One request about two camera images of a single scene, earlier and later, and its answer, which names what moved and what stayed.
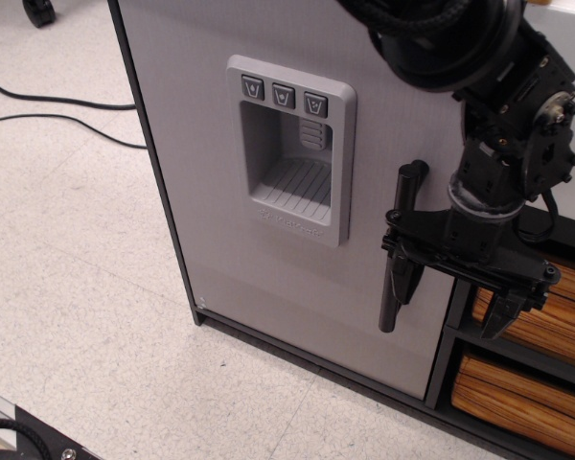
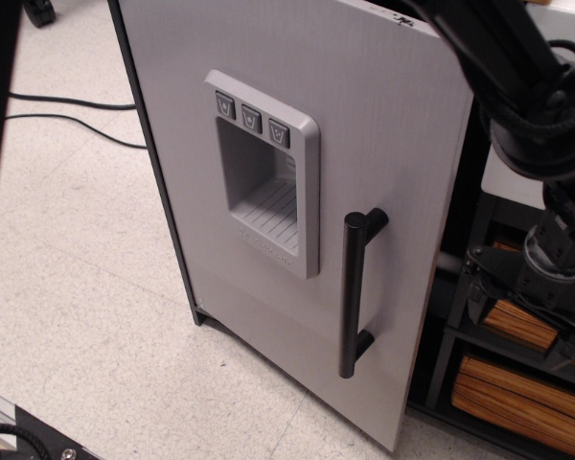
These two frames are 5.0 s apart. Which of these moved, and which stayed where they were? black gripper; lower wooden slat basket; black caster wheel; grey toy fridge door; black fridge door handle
Moved: black fridge door handle; black gripper
Stayed: lower wooden slat basket; grey toy fridge door; black caster wheel
